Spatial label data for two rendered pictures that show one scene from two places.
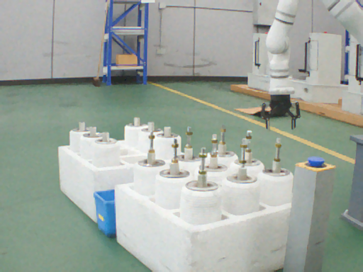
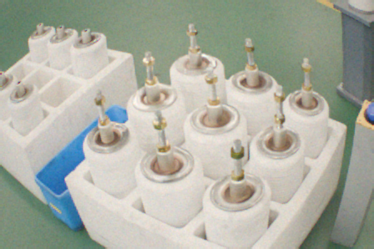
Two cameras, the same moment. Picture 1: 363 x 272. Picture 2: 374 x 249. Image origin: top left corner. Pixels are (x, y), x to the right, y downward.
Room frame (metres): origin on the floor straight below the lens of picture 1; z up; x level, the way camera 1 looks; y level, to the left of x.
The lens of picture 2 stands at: (0.55, 0.14, 0.74)
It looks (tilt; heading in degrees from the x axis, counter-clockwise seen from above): 37 degrees down; 343
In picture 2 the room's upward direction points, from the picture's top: 7 degrees counter-clockwise
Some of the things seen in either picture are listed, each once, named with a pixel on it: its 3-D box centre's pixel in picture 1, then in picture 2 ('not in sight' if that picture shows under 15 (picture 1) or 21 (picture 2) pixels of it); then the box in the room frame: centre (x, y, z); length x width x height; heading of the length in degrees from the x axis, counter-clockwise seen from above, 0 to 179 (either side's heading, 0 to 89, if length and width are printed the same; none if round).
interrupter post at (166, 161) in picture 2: (174, 168); (165, 158); (1.10, 0.02, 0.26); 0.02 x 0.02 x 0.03
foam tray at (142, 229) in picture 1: (210, 224); (220, 193); (1.16, -0.08, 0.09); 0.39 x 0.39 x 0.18; 33
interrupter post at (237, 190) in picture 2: (202, 180); (238, 185); (1.00, -0.05, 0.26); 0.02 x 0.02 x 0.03
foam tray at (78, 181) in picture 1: (123, 176); (42, 109); (1.62, 0.21, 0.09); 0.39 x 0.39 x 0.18; 33
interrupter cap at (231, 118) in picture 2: (213, 168); (215, 119); (1.16, -0.08, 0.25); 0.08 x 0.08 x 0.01
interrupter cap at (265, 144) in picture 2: (242, 178); (279, 142); (1.06, -0.15, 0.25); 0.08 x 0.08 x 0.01
